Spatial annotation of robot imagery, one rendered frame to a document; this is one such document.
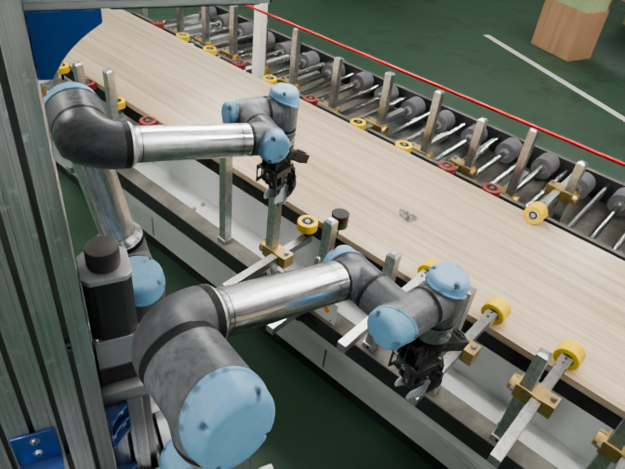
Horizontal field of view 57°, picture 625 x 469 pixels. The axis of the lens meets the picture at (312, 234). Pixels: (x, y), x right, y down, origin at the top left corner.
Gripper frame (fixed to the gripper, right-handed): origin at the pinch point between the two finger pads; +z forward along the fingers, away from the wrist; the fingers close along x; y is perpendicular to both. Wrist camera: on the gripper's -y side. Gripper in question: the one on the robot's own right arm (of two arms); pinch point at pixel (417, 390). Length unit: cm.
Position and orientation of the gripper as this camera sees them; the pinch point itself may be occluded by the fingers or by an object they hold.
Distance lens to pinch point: 130.2
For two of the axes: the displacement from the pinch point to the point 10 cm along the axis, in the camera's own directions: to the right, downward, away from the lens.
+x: 5.2, 5.8, -6.3
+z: -1.0, 7.7, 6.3
